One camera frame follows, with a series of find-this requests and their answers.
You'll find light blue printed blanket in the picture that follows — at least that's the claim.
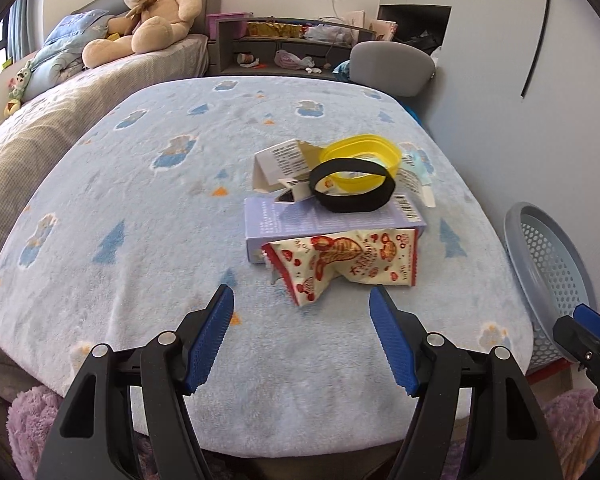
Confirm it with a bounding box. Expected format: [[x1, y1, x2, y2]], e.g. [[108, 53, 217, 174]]
[[0, 76, 535, 460]]

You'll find black elastic band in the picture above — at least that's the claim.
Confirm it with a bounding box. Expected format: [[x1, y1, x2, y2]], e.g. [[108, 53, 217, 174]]
[[309, 157, 397, 214]]

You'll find grey curtain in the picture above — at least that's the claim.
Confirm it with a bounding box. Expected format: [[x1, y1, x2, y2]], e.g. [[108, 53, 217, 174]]
[[7, 0, 32, 63]]

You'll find small white card box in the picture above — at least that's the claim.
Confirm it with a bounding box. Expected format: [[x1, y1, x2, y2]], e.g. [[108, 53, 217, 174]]
[[276, 177, 313, 206]]

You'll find pink plastic bag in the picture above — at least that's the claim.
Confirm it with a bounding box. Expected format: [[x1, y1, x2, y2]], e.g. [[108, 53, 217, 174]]
[[275, 50, 315, 71]]

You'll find blue printed pillow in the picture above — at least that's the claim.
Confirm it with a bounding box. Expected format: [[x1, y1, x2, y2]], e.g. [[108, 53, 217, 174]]
[[45, 10, 117, 45]]

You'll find green and white carton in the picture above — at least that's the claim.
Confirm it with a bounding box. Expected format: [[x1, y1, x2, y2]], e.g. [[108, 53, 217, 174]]
[[253, 139, 326, 196]]

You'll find yellow plastic bowl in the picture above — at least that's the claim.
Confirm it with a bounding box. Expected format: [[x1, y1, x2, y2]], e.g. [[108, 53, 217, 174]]
[[320, 133, 403, 196]]

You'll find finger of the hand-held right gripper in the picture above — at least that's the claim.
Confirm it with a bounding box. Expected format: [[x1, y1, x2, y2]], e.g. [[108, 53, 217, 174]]
[[552, 304, 600, 367]]

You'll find lavender cardboard box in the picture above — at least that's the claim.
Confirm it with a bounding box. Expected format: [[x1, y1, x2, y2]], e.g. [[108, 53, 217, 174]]
[[244, 195, 427, 265]]

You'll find blue pillow bedding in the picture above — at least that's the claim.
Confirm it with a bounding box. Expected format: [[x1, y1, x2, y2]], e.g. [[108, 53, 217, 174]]
[[22, 40, 90, 102]]

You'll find white and teal wrapper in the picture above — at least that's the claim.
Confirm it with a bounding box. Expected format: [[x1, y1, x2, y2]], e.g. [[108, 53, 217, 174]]
[[395, 147, 437, 208]]

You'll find pink plastic box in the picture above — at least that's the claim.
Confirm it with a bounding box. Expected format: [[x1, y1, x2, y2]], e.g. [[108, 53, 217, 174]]
[[206, 11, 253, 41]]

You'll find grey perforated plastic basket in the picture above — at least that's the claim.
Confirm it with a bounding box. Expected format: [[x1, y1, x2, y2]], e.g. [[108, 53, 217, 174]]
[[503, 202, 600, 373]]

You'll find red and white snack wrapper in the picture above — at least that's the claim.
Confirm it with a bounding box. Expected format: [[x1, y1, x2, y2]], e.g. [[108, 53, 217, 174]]
[[261, 228, 421, 307]]

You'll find white plastic bag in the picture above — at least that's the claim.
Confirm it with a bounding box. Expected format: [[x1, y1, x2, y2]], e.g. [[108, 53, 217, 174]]
[[305, 22, 361, 44]]

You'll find grey storage shelf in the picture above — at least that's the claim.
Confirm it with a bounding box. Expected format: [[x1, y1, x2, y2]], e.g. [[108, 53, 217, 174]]
[[215, 16, 377, 79]]

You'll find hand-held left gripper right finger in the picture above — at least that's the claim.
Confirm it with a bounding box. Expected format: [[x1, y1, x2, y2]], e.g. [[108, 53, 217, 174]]
[[369, 285, 563, 480]]

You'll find large tan teddy bear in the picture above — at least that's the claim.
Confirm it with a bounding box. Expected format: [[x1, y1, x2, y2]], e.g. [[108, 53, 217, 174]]
[[82, 0, 203, 70]]

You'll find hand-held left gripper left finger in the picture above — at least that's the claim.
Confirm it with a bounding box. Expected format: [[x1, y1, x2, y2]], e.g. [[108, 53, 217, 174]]
[[36, 284, 236, 480]]

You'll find pile of gold packets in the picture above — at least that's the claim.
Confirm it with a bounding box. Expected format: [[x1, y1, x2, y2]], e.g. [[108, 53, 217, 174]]
[[247, 21, 304, 39]]

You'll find small green plush doll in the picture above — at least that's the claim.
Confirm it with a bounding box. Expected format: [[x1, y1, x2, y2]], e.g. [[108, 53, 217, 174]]
[[5, 60, 34, 117]]

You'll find purple fluffy rug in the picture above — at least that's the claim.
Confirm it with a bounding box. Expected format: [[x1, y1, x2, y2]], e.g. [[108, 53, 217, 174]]
[[6, 387, 600, 480]]

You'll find bed with beige cover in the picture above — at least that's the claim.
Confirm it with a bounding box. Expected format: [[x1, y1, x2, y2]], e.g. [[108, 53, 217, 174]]
[[0, 35, 216, 376]]

